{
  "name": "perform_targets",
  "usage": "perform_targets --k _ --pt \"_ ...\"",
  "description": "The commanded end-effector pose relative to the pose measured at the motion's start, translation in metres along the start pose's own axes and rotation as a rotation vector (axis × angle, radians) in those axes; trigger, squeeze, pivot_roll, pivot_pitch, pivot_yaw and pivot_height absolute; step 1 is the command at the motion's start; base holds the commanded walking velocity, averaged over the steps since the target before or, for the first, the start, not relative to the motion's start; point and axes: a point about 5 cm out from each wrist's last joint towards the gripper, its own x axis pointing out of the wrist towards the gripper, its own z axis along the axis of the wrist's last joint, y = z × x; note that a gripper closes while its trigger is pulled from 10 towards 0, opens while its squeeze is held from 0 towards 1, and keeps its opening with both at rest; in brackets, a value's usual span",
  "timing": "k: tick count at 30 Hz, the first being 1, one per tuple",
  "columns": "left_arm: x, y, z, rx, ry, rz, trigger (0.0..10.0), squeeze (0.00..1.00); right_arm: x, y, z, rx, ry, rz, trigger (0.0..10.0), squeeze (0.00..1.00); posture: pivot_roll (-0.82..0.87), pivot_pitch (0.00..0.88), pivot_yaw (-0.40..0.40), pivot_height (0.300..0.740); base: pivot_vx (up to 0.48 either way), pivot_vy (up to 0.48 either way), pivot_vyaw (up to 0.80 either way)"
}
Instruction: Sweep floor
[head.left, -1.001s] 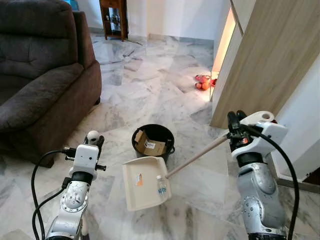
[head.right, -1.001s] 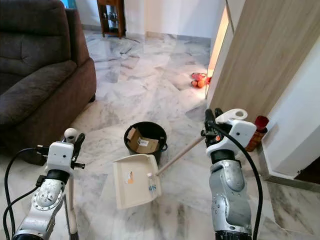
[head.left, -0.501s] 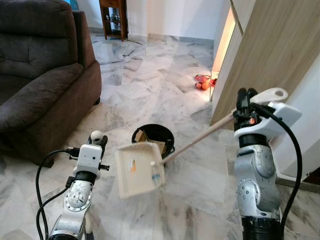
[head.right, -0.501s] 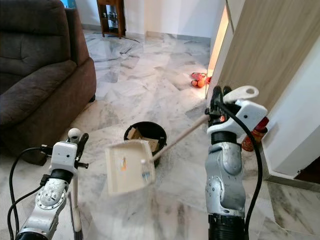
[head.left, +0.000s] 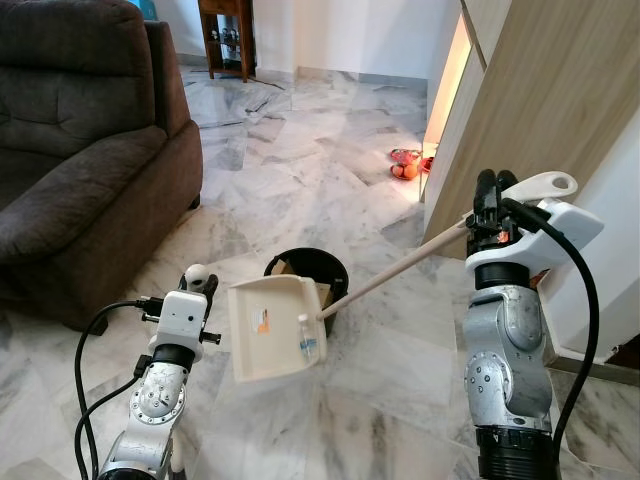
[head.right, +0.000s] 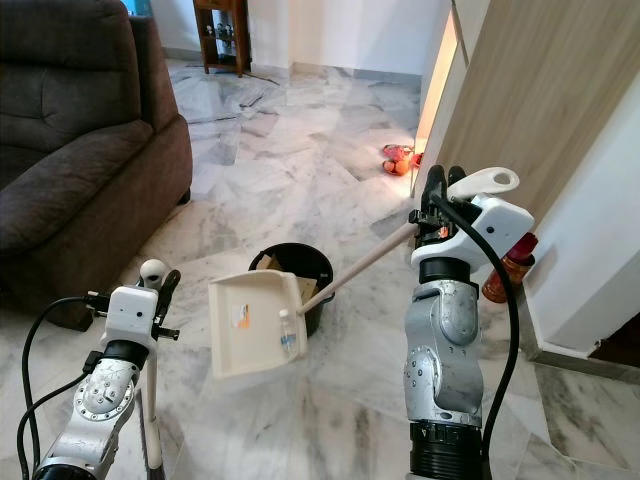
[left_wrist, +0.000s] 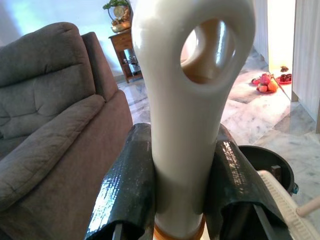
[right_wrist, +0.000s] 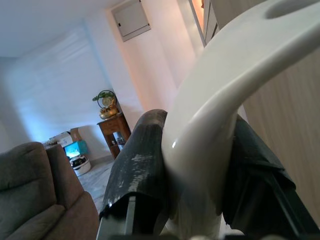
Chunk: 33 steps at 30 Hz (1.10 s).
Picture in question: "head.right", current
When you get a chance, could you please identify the cream plastic long-handled dustpan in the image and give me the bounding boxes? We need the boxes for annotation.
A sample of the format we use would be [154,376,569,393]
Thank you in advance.
[209,167,521,381]

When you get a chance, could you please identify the orange jar with red lid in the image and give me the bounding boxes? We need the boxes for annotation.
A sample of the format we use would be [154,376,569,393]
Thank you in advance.
[482,232,539,304]

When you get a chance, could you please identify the black round waste bin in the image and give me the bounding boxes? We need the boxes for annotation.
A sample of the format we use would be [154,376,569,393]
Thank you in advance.
[248,242,334,336]

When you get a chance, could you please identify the light wood cabinet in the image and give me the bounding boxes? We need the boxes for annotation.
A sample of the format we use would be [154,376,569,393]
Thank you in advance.
[410,0,640,226]

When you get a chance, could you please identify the small clear plastic bottle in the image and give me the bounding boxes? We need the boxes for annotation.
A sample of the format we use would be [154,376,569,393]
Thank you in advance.
[278,309,301,359]

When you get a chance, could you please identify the dark brown fabric sofa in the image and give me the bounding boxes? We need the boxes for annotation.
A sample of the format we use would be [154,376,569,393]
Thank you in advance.
[0,0,194,326]

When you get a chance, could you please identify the dark wooden side shelf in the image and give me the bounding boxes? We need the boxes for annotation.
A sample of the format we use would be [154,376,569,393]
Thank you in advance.
[193,0,251,77]

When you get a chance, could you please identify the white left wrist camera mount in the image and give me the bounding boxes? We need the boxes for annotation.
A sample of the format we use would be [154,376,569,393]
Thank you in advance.
[105,286,161,347]

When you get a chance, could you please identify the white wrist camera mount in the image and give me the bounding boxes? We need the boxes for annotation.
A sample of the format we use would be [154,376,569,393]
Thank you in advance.
[410,195,536,271]
[105,286,161,347]

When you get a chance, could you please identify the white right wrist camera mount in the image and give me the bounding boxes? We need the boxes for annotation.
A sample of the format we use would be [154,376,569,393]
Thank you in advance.
[410,195,536,271]

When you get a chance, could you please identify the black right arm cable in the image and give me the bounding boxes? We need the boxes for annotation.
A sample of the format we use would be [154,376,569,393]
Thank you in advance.
[432,193,521,471]

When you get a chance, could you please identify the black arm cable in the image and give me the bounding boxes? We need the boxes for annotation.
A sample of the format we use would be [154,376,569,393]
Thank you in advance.
[432,193,521,471]
[15,296,121,480]

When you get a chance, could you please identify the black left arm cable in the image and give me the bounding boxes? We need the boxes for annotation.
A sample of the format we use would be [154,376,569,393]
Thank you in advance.
[15,296,121,480]

